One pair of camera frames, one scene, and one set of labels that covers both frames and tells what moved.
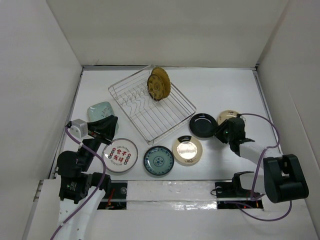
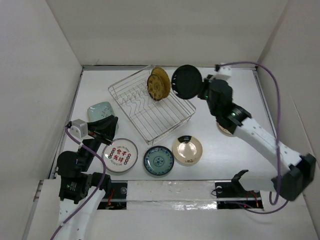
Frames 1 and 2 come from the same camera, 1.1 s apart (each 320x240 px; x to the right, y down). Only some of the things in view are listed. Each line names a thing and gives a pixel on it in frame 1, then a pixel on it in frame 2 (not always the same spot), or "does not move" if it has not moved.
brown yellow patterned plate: (155, 87) does not move
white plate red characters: (120, 155) does not move
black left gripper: (105, 127) does not move
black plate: (203, 125) → (186, 82)
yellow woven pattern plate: (162, 72) does not move
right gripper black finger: (223, 132) → (206, 86)
